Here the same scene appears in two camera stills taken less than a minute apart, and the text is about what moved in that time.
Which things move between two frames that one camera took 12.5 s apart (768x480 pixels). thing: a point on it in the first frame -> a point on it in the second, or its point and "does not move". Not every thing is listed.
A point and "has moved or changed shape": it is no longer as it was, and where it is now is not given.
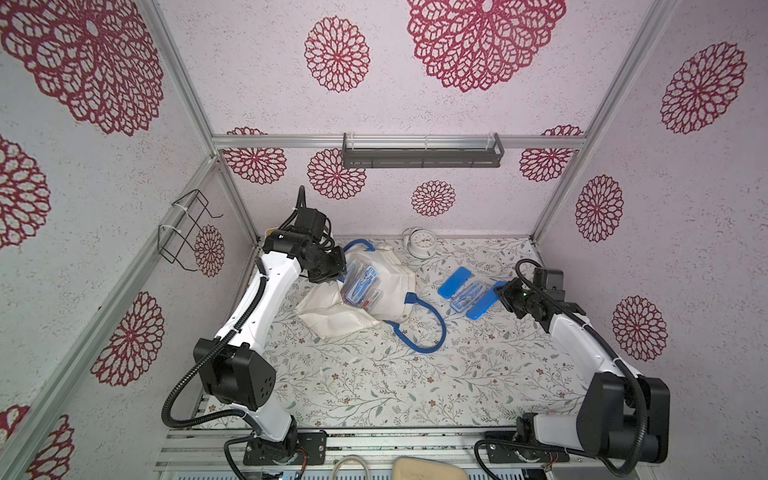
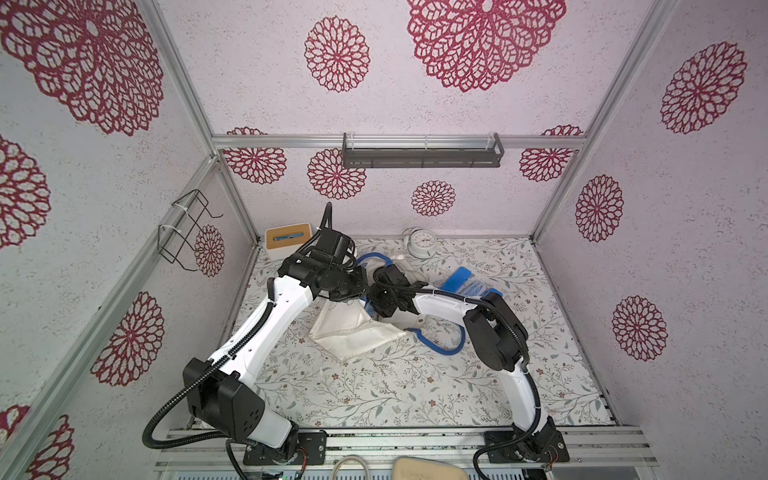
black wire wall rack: x=175 y=242 does not move
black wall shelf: x=423 y=158 does not move
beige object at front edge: x=407 y=468 does not move
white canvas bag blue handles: x=376 y=286 has moved or changed shape
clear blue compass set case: x=467 y=297 does not move
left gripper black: x=339 y=270 -> x=361 y=285
